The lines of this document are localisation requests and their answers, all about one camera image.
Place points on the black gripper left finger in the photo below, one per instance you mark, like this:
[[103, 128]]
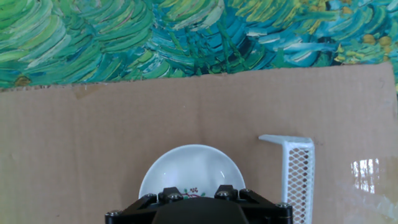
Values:
[[130, 214]]

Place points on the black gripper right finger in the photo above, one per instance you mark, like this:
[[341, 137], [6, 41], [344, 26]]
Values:
[[267, 214]]

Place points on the white plate with floral print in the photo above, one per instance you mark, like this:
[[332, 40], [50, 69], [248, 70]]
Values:
[[192, 165]]

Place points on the clear plastic triangular stand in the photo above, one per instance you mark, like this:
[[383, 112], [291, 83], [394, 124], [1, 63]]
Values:
[[295, 141]]

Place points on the brown cardboard sheet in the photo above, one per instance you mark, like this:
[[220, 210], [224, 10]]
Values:
[[93, 140]]

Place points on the clear packing tape patch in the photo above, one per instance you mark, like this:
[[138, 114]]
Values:
[[363, 174]]

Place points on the painted landscape tablecloth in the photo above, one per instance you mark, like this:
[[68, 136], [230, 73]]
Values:
[[93, 37]]

